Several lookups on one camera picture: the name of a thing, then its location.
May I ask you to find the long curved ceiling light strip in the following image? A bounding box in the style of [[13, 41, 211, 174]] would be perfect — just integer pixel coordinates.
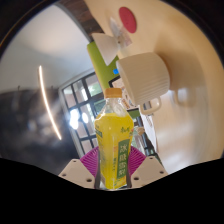
[[37, 65, 63, 141]]

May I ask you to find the white ribbed mug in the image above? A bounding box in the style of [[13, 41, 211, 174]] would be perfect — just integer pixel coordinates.
[[115, 51, 172, 116]]

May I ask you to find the black-framed tablet with pictures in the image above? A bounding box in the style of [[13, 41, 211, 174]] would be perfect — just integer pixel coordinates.
[[108, 75, 141, 111]]

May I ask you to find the green upholstered bench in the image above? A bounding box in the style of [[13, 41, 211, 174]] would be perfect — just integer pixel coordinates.
[[86, 41, 121, 91]]

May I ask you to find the flat round red coaster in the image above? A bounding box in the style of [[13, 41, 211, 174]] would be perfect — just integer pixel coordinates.
[[118, 6, 138, 34]]

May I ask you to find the yellow drink bottle orange cap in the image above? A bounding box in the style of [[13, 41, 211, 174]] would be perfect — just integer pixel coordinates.
[[94, 87, 135, 190]]

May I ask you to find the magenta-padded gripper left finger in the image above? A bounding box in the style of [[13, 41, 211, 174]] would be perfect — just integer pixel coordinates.
[[58, 145, 100, 190]]

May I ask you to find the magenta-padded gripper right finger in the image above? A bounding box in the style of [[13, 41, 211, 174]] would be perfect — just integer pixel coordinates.
[[126, 145, 169, 190]]

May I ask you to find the clear plastic wrapper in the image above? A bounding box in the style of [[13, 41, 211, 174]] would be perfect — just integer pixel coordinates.
[[109, 17, 133, 48]]

